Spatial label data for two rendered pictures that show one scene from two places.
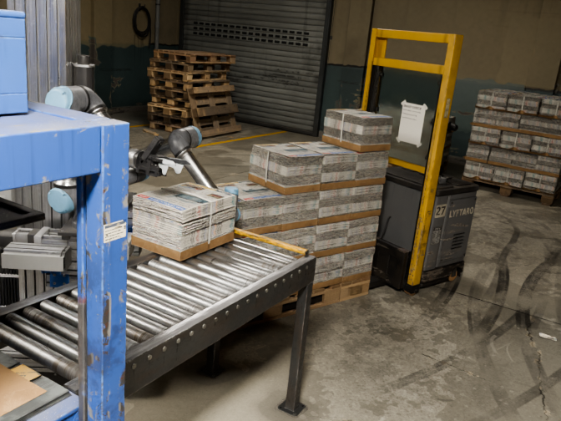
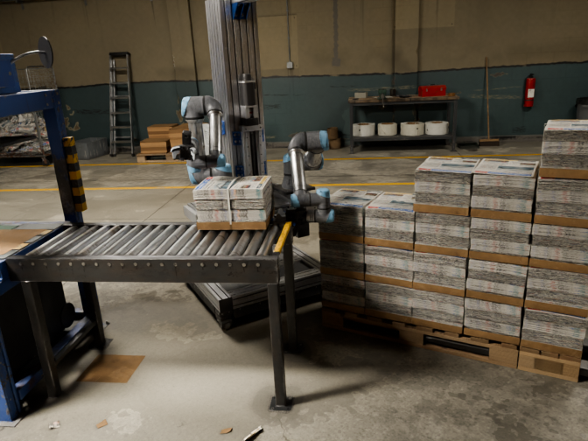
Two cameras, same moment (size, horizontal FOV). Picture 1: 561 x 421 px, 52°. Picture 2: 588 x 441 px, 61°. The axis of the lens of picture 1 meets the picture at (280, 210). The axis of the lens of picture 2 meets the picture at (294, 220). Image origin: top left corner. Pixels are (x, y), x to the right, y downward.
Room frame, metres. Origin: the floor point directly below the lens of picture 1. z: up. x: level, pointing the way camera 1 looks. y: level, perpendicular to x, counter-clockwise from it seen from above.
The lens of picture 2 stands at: (1.74, -2.15, 1.67)
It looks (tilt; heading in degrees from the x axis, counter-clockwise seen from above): 18 degrees down; 67
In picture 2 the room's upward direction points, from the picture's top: 3 degrees counter-clockwise
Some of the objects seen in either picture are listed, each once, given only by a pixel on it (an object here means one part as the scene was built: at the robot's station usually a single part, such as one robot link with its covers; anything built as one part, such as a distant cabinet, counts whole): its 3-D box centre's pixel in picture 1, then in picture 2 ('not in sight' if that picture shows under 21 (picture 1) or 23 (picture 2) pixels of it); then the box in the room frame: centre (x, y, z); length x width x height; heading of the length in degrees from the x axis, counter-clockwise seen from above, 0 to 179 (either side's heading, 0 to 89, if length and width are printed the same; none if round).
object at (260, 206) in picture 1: (260, 250); (421, 269); (3.49, 0.10, 0.42); 1.17 x 0.39 x 0.83; 129
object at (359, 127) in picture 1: (347, 204); (562, 249); (3.94, -0.47, 0.65); 0.39 x 0.30 x 1.29; 39
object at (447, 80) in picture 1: (432, 166); not in sight; (3.96, -1.01, 0.97); 0.09 x 0.09 x 1.75; 39
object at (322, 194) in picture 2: (229, 198); (320, 199); (2.92, 0.27, 0.90); 0.11 x 0.08 x 0.11; 160
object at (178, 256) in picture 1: (167, 243); (218, 217); (2.38, 0.48, 0.83); 0.29 x 0.16 x 0.04; 59
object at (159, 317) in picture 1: (132, 307); (122, 242); (1.86, 0.49, 0.77); 0.47 x 0.05 x 0.05; 59
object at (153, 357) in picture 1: (221, 319); (139, 269); (1.91, 0.17, 0.74); 1.34 x 0.05 x 0.12; 149
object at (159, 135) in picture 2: not in sight; (176, 141); (3.35, 7.02, 0.28); 1.20 x 0.83 x 0.57; 149
